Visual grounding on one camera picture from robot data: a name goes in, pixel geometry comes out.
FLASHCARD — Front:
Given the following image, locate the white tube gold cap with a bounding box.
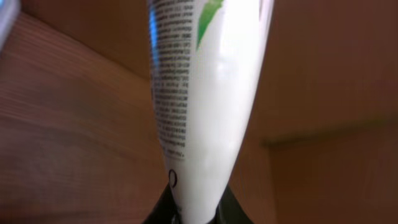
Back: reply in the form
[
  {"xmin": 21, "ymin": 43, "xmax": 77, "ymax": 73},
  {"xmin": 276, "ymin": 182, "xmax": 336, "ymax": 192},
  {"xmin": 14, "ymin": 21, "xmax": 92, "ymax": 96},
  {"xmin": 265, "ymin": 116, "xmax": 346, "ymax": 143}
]
[{"xmin": 147, "ymin": 0, "xmax": 274, "ymax": 223}]

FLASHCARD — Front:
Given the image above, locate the white barcode scanner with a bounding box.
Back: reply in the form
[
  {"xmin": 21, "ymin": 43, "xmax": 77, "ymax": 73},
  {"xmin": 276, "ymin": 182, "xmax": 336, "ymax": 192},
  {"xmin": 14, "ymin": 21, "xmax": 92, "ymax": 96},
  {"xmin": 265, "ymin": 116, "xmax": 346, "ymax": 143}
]
[{"xmin": 0, "ymin": 0, "xmax": 21, "ymax": 50}]

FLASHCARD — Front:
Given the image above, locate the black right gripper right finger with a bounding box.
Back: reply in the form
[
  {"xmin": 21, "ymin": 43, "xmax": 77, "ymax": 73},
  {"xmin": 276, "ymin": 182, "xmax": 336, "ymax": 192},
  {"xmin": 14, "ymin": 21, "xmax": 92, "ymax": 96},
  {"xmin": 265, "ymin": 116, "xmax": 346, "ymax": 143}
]
[{"xmin": 213, "ymin": 186, "xmax": 253, "ymax": 224}]

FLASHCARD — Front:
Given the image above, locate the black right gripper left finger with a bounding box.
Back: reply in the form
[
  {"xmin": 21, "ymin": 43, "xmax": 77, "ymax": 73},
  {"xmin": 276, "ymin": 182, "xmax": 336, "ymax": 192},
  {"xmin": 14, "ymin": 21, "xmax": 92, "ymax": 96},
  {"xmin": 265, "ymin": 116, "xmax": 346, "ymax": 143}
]
[{"xmin": 142, "ymin": 185, "xmax": 181, "ymax": 224}]

